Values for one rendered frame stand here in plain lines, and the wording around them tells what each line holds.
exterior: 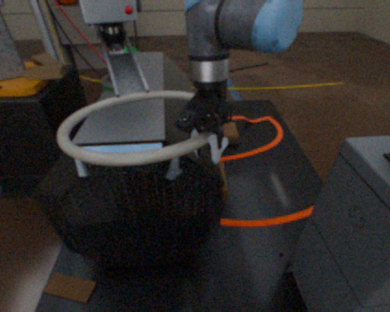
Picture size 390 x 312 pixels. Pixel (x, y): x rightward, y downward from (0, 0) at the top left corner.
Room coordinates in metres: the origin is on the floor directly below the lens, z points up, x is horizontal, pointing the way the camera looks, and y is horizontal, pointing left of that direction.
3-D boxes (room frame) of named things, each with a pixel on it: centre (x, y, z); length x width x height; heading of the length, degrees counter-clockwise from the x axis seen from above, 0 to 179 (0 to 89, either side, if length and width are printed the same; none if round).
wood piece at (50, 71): (1.47, 0.93, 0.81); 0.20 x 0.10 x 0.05; 101
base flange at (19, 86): (1.51, 1.19, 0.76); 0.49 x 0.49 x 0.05; 3
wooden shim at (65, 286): (0.54, 0.67, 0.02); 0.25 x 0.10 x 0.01; 78
